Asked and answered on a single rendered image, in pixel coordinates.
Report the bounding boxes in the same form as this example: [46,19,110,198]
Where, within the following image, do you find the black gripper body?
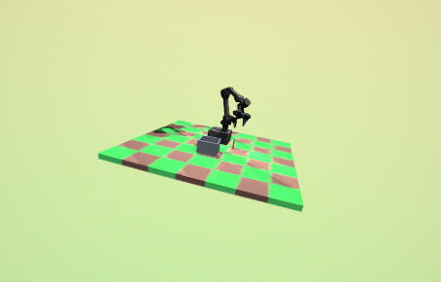
[229,108,251,121]

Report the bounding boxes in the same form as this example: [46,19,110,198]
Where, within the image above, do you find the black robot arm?
[220,87,251,132]

